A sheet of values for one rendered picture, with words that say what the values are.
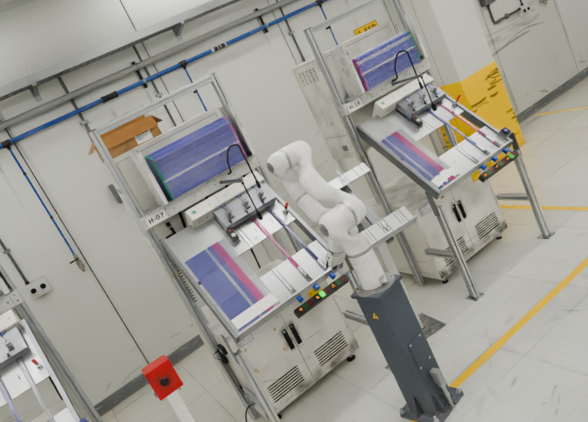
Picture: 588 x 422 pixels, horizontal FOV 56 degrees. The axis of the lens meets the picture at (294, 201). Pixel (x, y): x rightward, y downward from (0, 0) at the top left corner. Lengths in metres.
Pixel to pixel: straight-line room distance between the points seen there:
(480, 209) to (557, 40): 3.91
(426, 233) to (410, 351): 1.22
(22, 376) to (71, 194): 1.88
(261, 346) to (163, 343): 1.69
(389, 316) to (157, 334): 2.56
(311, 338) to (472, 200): 1.50
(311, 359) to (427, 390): 0.82
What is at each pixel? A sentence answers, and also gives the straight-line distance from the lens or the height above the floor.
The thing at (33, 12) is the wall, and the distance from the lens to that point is 4.64.
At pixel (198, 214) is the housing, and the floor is 1.25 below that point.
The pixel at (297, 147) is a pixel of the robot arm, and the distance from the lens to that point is 2.56.
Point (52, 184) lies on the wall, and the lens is 4.45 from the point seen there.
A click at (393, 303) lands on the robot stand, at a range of 2.56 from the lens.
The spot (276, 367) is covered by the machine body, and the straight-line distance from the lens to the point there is 3.24.
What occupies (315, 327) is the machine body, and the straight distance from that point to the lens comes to 3.30.
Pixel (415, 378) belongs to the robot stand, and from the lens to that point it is 2.73.
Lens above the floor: 1.79
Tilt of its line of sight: 13 degrees down
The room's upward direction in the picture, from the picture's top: 26 degrees counter-clockwise
